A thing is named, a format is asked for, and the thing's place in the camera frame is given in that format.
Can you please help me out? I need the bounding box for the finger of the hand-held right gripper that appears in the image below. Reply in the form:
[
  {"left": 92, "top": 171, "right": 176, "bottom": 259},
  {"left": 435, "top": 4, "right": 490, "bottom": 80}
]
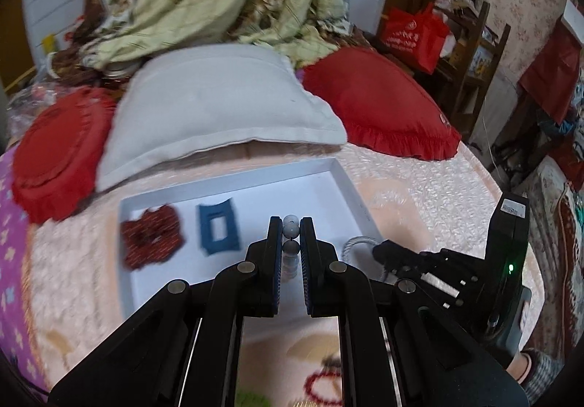
[
  {"left": 383, "top": 268, "right": 489, "bottom": 313},
  {"left": 372, "top": 240, "right": 487, "bottom": 273}
]

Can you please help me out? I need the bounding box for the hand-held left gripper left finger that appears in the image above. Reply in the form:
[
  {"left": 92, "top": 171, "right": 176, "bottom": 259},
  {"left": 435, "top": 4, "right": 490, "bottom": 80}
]
[{"left": 48, "top": 216, "right": 284, "bottom": 407}]

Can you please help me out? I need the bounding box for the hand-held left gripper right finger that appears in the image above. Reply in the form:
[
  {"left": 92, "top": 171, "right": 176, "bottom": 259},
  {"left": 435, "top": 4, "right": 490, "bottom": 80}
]
[{"left": 299, "top": 216, "right": 530, "bottom": 407}]

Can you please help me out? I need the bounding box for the white bead bracelet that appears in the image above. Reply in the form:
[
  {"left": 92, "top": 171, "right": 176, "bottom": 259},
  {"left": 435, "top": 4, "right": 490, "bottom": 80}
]
[{"left": 282, "top": 215, "right": 302, "bottom": 282}]

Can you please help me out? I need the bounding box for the silver spiral bracelet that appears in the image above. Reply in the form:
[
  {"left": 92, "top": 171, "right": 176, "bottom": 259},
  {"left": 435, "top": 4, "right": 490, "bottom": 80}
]
[{"left": 342, "top": 236, "right": 380, "bottom": 273}]

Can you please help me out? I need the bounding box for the white shallow tray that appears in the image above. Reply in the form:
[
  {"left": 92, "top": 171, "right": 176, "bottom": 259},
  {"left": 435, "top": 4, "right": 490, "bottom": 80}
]
[{"left": 119, "top": 157, "right": 384, "bottom": 326}]

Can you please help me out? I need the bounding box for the large red bead bracelet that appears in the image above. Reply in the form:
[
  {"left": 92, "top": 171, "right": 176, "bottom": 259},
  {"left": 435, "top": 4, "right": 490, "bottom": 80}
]
[{"left": 305, "top": 366, "right": 344, "bottom": 407}]

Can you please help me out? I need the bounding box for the green bead bracelet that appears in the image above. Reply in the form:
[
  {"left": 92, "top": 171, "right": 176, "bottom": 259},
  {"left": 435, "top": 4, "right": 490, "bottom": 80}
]
[{"left": 235, "top": 391, "right": 274, "bottom": 407}]

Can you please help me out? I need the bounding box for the person's right forearm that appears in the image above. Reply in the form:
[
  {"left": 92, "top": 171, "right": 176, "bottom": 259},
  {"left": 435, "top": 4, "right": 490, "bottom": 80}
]
[{"left": 506, "top": 347, "right": 566, "bottom": 396}]

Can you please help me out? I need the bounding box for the pink fluffy blanket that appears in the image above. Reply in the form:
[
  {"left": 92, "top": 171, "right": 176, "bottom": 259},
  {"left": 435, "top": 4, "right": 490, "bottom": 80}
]
[{"left": 27, "top": 142, "right": 548, "bottom": 407}]

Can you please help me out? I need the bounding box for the brown patterned blanket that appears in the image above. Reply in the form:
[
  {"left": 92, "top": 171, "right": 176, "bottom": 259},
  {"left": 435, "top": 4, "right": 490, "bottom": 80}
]
[{"left": 534, "top": 151, "right": 584, "bottom": 366}]

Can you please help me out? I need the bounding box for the blue hair claw clip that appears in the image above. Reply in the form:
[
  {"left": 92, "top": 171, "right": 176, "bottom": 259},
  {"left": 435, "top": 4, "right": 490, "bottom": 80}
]
[{"left": 197, "top": 199, "right": 242, "bottom": 257}]

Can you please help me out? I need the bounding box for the dark red patterned scrunchie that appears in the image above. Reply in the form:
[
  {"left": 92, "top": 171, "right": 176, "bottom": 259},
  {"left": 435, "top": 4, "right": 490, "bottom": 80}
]
[{"left": 119, "top": 204, "right": 187, "bottom": 271}]

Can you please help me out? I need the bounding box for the red heart-shaped ruffled pillow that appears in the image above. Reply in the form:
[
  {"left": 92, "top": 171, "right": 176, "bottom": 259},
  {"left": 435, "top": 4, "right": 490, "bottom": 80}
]
[{"left": 301, "top": 46, "right": 462, "bottom": 161}]

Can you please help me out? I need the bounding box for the wooden rack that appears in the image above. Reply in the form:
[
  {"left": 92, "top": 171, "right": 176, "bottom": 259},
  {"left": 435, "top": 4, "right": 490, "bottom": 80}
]
[{"left": 433, "top": 1, "right": 512, "bottom": 143}]

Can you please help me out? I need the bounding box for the white pillow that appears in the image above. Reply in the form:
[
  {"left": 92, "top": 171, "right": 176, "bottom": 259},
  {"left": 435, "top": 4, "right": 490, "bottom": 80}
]
[{"left": 97, "top": 44, "right": 348, "bottom": 193}]

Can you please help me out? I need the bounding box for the red hanging cloth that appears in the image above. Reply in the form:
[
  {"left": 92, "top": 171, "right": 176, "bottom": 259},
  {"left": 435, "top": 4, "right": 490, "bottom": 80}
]
[{"left": 520, "top": 19, "right": 582, "bottom": 125}]

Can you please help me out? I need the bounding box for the red shopping bag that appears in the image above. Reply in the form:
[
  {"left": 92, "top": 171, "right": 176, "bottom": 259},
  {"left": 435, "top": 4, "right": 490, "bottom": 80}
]
[{"left": 381, "top": 3, "right": 450, "bottom": 74}]

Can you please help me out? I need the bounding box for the pink floral curtain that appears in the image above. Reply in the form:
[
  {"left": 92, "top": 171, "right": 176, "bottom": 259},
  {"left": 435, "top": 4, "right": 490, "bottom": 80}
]
[{"left": 470, "top": 0, "right": 576, "bottom": 147}]

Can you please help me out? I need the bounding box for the red round ruffled pillow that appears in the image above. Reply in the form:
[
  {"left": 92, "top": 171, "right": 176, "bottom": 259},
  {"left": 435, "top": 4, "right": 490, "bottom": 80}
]
[{"left": 11, "top": 87, "right": 118, "bottom": 225}]

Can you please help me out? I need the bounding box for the purple floral bedsheet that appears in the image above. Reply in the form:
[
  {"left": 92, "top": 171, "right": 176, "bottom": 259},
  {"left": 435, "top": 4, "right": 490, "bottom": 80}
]
[{"left": 0, "top": 147, "right": 51, "bottom": 389}]

